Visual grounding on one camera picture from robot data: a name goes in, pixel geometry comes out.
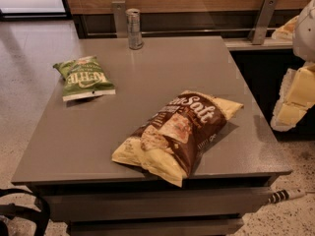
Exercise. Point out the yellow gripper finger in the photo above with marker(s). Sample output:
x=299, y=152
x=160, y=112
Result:
x=286, y=30
x=297, y=96

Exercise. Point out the brown chip bag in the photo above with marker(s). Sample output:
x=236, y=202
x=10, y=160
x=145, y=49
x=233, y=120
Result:
x=170, y=143

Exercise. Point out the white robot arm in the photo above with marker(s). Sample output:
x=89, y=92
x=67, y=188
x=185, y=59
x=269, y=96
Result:
x=303, y=39

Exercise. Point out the silver redbull can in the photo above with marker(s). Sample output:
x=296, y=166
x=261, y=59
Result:
x=134, y=28

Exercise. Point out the green chip bag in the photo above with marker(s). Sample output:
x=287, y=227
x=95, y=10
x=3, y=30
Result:
x=83, y=78

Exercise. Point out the right metal bracket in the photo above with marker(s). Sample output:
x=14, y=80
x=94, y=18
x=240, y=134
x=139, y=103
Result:
x=258, y=33

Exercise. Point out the metal bracket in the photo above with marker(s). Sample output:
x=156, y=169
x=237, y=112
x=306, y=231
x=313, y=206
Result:
x=258, y=33
x=118, y=10

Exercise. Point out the striped cable plug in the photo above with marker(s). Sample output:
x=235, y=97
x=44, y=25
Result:
x=286, y=195

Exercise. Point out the left metal bracket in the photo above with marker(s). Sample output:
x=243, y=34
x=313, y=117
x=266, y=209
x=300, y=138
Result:
x=118, y=10

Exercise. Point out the black chair frame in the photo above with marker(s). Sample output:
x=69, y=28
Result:
x=39, y=217

